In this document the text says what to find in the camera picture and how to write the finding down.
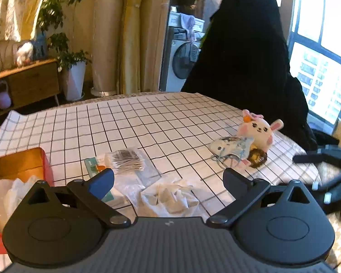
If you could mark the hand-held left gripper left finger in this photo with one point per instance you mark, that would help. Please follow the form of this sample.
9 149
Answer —
102 183

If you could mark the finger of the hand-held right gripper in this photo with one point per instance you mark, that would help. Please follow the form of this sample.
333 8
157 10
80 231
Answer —
307 158
339 182

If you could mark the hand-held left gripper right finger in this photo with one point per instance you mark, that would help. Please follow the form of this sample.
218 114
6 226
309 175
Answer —
233 180

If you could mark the green white tissue packet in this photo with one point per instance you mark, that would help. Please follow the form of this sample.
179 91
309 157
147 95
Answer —
89 165

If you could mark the small yellow brown plush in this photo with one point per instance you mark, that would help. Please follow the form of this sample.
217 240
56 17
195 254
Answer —
257 157

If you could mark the cotton swab packet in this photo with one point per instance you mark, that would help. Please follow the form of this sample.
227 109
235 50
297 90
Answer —
125 159

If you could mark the printed blue face mask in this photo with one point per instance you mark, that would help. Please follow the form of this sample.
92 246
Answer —
230 146

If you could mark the clear plastic bag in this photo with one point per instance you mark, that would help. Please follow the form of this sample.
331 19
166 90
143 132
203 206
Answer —
147 176

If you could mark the white pink bunny plush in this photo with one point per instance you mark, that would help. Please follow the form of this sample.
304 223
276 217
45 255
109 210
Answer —
257 132

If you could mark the white tissue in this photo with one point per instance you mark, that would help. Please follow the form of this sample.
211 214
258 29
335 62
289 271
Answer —
170 196

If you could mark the red cardboard box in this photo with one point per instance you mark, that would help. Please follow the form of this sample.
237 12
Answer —
17 165

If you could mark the checkered white tablecloth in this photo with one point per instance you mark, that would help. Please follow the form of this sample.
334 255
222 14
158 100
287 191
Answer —
130 125

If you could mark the white plastic bag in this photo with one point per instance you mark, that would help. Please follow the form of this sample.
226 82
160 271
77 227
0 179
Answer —
5 194

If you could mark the white planter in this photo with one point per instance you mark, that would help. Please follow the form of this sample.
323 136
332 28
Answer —
75 82

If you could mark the wooden sideboard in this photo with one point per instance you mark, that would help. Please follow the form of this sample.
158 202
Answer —
31 82

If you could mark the window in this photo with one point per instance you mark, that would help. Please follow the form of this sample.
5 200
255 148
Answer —
321 34

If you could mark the white washing machine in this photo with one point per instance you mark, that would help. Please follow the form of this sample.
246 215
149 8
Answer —
182 62

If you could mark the purple kettlebell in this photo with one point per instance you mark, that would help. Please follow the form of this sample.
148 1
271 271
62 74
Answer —
2 98

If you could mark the cream rolled mat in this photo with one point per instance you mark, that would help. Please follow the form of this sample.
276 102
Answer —
106 34

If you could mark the blue vase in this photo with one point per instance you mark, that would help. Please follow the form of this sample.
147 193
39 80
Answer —
41 47

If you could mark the white plush toy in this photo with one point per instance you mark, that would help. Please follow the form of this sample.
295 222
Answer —
24 54

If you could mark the yellow curtain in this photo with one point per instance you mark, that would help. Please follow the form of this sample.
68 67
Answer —
145 34

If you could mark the pink hanging cloth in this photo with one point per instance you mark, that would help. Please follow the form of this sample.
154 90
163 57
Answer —
189 24

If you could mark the green potted plant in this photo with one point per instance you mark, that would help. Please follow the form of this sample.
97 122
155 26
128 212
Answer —
54 11

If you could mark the floral wall tapestry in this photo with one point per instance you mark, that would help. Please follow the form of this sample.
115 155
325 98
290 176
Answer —
14 5

